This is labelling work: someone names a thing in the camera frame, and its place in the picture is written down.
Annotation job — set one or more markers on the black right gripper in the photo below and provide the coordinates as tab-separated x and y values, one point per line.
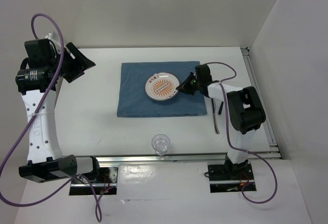
185	87

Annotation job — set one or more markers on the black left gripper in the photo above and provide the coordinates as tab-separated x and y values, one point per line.
80	60

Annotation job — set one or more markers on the orange patterned plate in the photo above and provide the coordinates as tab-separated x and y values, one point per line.
162	86

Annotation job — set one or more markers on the dark handled knife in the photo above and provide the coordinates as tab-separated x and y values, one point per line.
213	105

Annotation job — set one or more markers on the blue cloth placemat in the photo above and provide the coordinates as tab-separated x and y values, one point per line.
134	102

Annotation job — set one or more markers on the clear plastic cup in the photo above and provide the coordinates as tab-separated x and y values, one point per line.
161	144

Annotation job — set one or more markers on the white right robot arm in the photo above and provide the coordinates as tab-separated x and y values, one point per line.
244	113

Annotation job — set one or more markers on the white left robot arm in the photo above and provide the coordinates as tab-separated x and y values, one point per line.
45	161

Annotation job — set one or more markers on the gold fork dark handle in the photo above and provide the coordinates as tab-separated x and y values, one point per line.
221	108

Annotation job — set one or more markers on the aluminium right side rail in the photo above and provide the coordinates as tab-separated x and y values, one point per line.
258	90

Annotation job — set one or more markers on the aluminium rail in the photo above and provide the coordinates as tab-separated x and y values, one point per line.
111	159
258	90

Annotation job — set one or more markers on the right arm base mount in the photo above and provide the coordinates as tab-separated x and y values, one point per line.
221	181

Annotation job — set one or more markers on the aluminium front rail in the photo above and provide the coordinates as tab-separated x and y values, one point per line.
111	159

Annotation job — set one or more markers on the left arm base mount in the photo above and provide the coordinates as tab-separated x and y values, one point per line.
103	179

